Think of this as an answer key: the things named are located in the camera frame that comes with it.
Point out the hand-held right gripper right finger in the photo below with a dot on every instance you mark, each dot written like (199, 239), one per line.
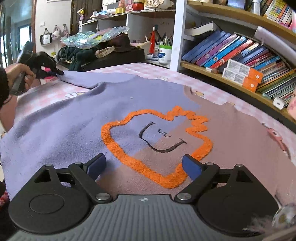
(192, 168)

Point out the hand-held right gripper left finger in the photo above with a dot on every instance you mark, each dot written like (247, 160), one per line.
(97, 166)

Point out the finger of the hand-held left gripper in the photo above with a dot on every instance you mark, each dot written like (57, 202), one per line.
(57, 72)

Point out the purple and mauve sweater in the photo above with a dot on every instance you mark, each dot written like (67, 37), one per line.
(81, 120)

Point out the person's left forearm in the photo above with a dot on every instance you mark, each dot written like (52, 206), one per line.
(3, 88)

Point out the pile of dark clothes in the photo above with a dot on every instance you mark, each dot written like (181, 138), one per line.
(120, 59)

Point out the person's left hand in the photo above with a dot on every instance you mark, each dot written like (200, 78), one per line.
(13, 71)

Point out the hanging tote bag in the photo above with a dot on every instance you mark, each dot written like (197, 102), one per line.
(45, 38)

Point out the dark green cloth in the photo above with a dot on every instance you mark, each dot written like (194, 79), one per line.
(78, 58)

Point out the hanging plush toy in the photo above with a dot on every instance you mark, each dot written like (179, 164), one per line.
(56, 33)

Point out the clear bubble wrap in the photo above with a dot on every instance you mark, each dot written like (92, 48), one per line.
(92, 37)

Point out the beige wristwatch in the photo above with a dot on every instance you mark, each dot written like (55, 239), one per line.
(105, 51)

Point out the dark wooden door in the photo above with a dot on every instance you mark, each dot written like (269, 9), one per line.
(85, 14)

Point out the fluffy daisy charm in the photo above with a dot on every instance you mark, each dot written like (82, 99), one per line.
(277, 217)

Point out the red tassel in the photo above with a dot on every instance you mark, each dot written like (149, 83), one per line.
(152, 42)

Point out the white charger plug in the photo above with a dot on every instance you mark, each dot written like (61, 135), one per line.
(278, 103)

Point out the green and white jar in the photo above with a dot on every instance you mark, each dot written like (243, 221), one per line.
(165, 55)

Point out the row of colourful books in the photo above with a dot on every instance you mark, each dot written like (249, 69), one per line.
(231, 49)

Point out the wooden and white bookshelf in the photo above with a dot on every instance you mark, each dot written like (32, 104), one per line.
(179, 34)

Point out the thick black book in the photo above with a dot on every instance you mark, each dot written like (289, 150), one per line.
(201, 29)

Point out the lilac flat pad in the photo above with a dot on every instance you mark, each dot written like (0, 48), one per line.
(277, 42)

